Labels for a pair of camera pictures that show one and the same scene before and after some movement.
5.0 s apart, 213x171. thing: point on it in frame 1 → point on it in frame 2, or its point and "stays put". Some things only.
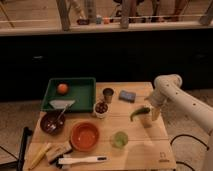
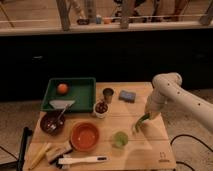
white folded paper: (60, 104) stays put
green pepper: (145, 110) → (139, 123)
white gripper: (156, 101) stays put
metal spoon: (53, 125) stays put
